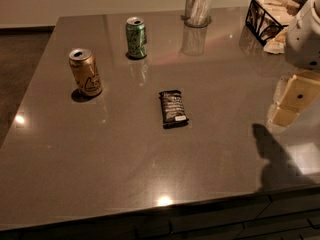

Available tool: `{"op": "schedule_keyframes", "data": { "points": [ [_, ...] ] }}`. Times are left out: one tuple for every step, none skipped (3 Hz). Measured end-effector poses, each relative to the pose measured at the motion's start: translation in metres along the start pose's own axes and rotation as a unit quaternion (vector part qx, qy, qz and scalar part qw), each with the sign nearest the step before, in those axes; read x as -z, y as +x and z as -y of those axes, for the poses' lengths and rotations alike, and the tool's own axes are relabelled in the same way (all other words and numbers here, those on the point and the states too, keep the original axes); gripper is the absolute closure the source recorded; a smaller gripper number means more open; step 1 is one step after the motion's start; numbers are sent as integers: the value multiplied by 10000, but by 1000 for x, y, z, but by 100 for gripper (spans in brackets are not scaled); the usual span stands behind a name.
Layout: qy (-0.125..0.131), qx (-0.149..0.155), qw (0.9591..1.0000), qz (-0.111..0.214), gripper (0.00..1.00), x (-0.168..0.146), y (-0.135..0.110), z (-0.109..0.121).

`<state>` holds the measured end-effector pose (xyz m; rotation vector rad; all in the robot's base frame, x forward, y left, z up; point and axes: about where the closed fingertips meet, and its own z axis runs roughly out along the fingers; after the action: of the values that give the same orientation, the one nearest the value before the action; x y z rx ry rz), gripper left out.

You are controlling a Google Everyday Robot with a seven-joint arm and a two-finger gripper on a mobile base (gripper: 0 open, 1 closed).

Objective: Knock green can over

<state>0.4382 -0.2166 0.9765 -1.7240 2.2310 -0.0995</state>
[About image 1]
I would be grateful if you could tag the black wire napkin basket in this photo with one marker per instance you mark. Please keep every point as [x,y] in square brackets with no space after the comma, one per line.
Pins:
[266,18]

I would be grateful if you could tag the clear cup with straws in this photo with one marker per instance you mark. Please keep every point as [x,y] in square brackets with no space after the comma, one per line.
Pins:
[197,13]

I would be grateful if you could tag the black snack bar wrapper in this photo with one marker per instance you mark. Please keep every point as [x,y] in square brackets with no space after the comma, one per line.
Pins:
[173,112]

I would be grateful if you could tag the green soda can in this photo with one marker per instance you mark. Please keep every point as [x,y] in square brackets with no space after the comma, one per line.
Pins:
[136,37]

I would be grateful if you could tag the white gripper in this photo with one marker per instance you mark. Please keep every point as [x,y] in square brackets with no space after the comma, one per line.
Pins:
[304,42]

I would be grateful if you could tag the orange soda can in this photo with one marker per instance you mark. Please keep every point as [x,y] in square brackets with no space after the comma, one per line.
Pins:
[83,66]

